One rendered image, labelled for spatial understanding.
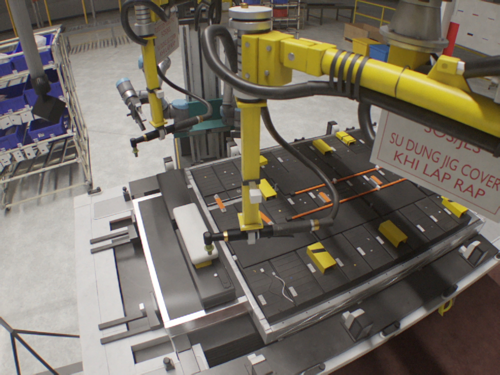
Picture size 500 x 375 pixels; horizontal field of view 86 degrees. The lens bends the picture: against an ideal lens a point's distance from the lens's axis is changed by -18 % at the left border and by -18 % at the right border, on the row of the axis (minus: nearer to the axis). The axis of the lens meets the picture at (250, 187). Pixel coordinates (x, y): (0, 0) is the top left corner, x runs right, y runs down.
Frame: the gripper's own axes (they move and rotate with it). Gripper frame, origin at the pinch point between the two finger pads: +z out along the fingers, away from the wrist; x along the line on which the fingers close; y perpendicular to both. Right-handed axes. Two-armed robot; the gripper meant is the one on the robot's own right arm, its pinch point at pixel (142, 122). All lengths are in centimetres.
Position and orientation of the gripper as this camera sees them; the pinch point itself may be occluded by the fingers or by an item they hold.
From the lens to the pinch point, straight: 186.9
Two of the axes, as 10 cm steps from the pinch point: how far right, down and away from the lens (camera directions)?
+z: 5.2, 8.2, -2.3
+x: 3.0, -4.3, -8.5
